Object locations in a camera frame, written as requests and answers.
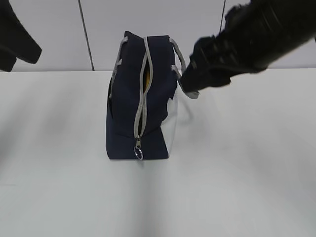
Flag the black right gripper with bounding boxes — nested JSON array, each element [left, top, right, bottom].
[[180, 36, 249, 93]]

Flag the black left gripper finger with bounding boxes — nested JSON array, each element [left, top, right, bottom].
[[0, 0, 42, 64], [0, 48, 17, 72]]

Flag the navy and white lunch bag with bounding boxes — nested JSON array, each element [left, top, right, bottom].
[[105, 31, 186, 160]]

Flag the yellow banana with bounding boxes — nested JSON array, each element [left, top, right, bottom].
[[143, 63, 150, 91]]

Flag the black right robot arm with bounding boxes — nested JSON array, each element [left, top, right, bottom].
[[180, 0, 316, 93]]

